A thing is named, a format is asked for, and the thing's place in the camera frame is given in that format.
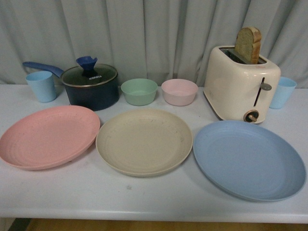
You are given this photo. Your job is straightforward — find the green plastic bowl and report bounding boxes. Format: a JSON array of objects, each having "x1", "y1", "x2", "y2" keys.
[{"x1": 121, "y1": 78, "x2": 158, "y2": 106}]

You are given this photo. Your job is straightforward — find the cream white toaster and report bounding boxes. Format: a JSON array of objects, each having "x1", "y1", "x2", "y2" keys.
[{"x1": 204, "y1": 46, "x2": 281, "y2": 124}]

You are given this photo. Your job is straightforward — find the grey curtain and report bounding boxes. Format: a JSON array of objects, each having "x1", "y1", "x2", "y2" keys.
[{"x1": 0, "y1": 0, "x2": 308, "y2": 88}]

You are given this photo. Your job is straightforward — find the dark blue saucepan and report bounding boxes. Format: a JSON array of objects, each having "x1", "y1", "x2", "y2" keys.
[{"x1": 23, "y1": 62, "x2": 119, "y2": 111}]

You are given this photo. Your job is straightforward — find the glass lid with blue knob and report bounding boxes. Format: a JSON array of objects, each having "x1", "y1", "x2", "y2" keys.
[{"x1": 61, "y1": 56, "x2": 117, "y2": 88}]

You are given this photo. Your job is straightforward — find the blue plastic plate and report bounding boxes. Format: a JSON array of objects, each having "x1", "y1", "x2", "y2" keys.
[{"x1": 193, "y1": 121, "x2": 307, "y2": 202}]

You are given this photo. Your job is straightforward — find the light blue plastic cup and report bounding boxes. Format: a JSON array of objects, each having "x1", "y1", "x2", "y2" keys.
[
  {"x1": 269, "y1": 77, "x2": 297, "y2": 109},
  {"x1": 26, "y1": 71, "x2": 57, "y2": 103}
]

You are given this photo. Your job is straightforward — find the pink plastic plate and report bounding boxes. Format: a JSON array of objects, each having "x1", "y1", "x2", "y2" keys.
[{"x1": 0, "y1": 105, "x2": 100, "y2": 170}]

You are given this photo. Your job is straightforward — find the slice of toast bread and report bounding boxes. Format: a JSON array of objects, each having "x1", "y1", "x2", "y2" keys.
[{"x1": 234, "y1": 26, "x2": 262, "y2": 64}]

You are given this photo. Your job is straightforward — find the beige plastic plate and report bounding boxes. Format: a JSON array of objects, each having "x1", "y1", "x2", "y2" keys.
[{"x1": 96, "y1": 109, "x2": 193, "y2": 177}]

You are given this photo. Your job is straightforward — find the pink plastic bowl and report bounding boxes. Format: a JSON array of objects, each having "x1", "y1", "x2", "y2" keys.
[{"x1": 161, "y1": 79, "x2": 198, "y2": 106}]

